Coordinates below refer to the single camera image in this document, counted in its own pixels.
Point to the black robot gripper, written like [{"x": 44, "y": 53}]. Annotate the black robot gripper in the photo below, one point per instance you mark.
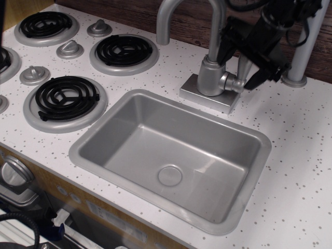
[{"x": 260, "y": 43}]

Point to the silver faucet lever handle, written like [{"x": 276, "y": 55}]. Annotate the silver faucet lever handle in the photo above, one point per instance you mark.
[{"x": 244, "y": 67}]

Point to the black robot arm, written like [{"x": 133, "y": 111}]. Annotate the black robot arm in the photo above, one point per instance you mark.
[{"x": 282, "y": 15}]

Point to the grey vertical support pole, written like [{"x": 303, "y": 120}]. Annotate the grey vertical support pole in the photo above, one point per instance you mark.
[{"x": 295, "y": 77}]

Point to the silver gooseneck toy faucet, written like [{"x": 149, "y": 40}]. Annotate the silver gooseneck toy faucet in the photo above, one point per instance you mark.
[{"x": 208, "y": 88}]

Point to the grey plastic sink basin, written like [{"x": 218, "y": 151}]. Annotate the grey plastic sink basin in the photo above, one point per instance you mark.
[{"x": 198, "y": 167}]

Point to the back right stove burner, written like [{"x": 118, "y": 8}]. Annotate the back right stove burner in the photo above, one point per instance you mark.
[{"x": 123, "y": 55}]

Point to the stove burner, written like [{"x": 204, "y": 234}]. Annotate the stove burner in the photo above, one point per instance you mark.
[
  {"x": 10, "y": 64},
  {"x": 123, "y": 55},
  {"x": 65, "y": 104},
  {"x": 44, "y": 29}
]

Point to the silver knob back right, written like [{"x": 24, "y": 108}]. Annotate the silver knob back right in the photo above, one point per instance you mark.
[{"x": 99, "y": 29}]

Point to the silver knob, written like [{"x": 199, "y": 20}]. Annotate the silver knob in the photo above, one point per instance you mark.
[
  {"x": 70, "y": 50},
  {"x": 99, "y": 29},
  {"x": 34, "y": 75}
]

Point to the silver knob middle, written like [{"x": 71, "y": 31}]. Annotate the silver knob middle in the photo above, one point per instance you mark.
[{"x": 70, "y": 50}]

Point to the front right stove burner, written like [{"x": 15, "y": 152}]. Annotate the front right stove burner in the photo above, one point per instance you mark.
[{"x": 65, "y": 104}]

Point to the back left stove burner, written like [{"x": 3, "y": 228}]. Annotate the back left stove burner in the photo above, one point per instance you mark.
[{"x": 44, "y": 29}]

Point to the silver knob left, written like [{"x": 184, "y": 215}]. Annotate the silver knob left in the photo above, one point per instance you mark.
[{"x": 34, "y": 75}]

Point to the far left stove burner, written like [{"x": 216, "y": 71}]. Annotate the far left stove burner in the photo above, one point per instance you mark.
[{"x": 10, "y": 64}]

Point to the silver knob far left edge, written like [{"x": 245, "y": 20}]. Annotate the silver knob far left edge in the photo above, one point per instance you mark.
[{"x": 4, "y": 103}]

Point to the dark blurred foreground object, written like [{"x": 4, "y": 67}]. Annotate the dark blurred foreground object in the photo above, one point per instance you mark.
[{"x": 2, "y": 17}]

